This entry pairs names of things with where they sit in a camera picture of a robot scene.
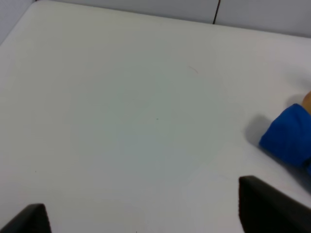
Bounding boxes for tan round potato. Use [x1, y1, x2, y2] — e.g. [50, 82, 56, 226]
[302, 91, 311, 115]

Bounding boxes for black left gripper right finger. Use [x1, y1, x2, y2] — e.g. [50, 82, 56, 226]
[239, 176, 311, 233]

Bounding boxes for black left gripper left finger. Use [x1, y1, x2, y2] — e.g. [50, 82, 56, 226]
[0, 203, 52, 233]

